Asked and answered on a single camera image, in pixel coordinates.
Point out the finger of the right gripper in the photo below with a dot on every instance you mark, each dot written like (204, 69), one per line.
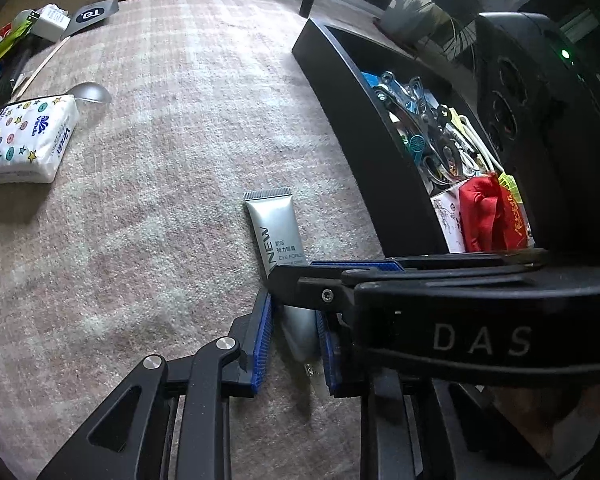
(380, 265)
(318, 288)

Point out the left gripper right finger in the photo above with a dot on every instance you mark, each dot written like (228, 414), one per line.
(342, 362)

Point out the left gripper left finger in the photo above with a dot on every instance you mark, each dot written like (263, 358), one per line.
(253, 333)

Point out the silver cosmetic tube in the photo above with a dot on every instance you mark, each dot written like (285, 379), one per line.
(275, 227)

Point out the white dotted tissue pack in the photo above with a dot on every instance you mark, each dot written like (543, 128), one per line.
(34, 136)

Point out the red fabric pouch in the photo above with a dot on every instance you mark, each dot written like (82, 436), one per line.
(490, 217)

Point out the black storage box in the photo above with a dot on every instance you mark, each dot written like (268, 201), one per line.
(336, 62)

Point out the potted plant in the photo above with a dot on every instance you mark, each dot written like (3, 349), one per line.
(444, 24)

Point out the metal spoon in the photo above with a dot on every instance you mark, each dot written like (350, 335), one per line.
(90, 92)

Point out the grey sachet with logo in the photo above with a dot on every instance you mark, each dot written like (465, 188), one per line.
(90, 15)

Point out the green snack packet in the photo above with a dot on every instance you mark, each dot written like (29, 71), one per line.
(17, 28)

